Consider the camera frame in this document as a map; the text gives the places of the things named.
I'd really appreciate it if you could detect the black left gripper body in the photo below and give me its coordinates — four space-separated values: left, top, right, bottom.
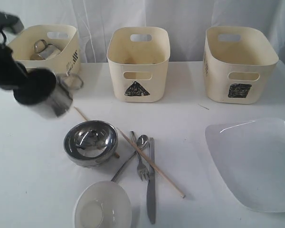
13 68 56 105

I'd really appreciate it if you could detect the steel mug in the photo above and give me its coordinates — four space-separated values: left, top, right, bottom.
30 39 61 60
37 72 84 119

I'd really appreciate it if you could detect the steel bowl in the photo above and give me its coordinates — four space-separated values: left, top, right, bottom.
64 120 118 167

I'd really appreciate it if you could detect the wooden chopstick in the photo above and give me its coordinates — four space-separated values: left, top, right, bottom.
74 106 120 159
117 128 186 198

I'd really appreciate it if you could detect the steel spoon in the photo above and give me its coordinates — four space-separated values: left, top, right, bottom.
111 134 149 182

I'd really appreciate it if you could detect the steel fork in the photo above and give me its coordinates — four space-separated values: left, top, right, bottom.
130 131 149 181

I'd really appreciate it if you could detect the white ceramic bowl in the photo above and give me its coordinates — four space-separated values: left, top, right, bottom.
72 180 132 228

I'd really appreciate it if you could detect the steel table knife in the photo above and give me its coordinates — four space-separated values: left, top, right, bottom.
146 138 156 224

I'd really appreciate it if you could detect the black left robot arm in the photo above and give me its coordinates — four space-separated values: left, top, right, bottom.
0 42 57 105

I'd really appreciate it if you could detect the cream bin with circle mark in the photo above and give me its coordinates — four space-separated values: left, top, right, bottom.
8 24 81 74

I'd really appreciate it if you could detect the cream bin with triangle mark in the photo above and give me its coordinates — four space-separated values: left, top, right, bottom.
107 27 171 103

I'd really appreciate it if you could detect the white backdrop curtain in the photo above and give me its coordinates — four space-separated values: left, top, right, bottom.
0 0 285 63

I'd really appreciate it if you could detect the cream bin with square mark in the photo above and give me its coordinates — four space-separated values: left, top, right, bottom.
203 26 279 105

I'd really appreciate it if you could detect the white square plate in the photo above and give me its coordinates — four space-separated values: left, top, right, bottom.
205 118 285 213

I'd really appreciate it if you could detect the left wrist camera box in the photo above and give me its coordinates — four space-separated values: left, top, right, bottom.
0 11 24 35

